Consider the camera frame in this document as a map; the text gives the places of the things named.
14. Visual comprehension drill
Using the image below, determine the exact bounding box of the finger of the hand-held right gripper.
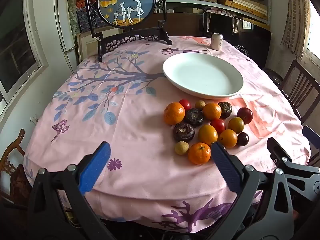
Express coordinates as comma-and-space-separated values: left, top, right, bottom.
266, 137, 320, 203
302, 126, 320, 147

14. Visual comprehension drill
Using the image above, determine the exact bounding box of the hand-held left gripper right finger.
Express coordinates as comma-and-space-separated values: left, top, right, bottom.
211, 141, 294, 240

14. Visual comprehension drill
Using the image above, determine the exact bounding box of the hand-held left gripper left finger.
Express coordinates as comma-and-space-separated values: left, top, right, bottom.
26, 141, 118, 240

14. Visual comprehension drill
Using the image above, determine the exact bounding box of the orange mandarin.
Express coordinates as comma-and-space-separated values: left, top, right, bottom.
163, 102, 186, 126
202, 102, 222, 120
188, 142, 212, 165

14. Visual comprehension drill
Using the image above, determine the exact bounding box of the dark purple plum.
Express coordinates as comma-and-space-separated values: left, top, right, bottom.
236, 132, 250, 147

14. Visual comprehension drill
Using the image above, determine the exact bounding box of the small red plum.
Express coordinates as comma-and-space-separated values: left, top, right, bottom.
178, 99, 192, 112
209, 118, 226, 134

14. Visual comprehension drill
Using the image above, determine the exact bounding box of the yellowish smooth orange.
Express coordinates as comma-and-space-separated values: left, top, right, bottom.
227, 117, 245, 133

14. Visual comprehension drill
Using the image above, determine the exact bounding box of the large dark red plum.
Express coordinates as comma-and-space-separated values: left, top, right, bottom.
237, 107, 254, 125

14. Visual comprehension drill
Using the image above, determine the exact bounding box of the dark brown round fruit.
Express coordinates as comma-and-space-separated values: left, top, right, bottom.
184, 108, 204, 127
173, 122, 195, 142
217, 101, 233, 119

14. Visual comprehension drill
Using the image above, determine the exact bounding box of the white plate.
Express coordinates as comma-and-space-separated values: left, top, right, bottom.
162, 52, 244, 100

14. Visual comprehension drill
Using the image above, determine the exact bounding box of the dark wooden chair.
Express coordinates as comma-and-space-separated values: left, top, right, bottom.
279, 59, 320, 124

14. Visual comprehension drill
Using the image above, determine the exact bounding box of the pink printed tablecloth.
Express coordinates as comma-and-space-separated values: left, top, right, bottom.
24, 36, 312, 233

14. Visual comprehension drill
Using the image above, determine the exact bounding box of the black round stool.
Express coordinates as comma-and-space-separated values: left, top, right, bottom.
265, 69, 284, 85

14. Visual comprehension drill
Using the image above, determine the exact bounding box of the carved wooden chair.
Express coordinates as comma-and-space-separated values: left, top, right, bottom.
0, 129, 33, 208

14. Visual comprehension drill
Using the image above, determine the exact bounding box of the woven bamboo blind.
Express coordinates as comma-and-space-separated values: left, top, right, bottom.
281, 0, 312, 53

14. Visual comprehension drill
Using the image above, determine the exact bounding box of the beige framed board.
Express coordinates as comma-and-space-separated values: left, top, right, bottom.
76, 31, 124, 64

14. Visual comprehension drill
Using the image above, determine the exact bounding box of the pale drink can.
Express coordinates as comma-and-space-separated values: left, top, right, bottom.
210, 32, 224, 51

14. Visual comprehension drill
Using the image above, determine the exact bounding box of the white framed window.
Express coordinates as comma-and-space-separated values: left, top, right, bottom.
0, 0, 50, 113

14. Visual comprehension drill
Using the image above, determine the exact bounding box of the stack of wooden boxes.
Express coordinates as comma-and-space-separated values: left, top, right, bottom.
220, 0, 272, 25

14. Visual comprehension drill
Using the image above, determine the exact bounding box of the pink cloth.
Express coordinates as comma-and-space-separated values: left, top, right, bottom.
207, 8, 238, 18

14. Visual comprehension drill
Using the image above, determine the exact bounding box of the white framed panel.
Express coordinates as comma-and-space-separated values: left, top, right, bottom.
54, 0, 77, 54

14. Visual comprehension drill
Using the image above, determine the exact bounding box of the stack of patterned boxes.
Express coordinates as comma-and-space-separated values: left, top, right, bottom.
75, 0, 100, 33

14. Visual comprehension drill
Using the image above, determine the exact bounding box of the white storage shelf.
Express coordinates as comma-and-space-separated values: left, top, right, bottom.
165, 0, 272, 30

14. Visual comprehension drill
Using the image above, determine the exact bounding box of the round deer table screen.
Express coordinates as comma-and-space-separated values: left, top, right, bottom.
83, 0, 173, 63

